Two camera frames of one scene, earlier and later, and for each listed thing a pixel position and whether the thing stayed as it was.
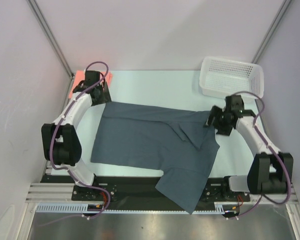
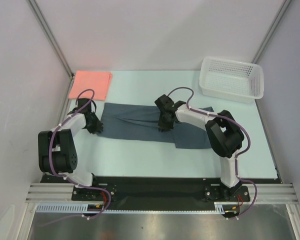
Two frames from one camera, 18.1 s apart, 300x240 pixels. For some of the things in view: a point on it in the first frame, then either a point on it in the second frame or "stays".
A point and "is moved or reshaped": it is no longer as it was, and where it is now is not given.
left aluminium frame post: (51, 37) stays
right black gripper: (213, 116) to (164, 121)
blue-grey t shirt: (182, 143) is moved or reshaped
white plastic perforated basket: (221, 77) stays
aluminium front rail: (46, 192) stays
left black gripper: (105, 98) to (98, 127)
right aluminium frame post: (271, 31) stays
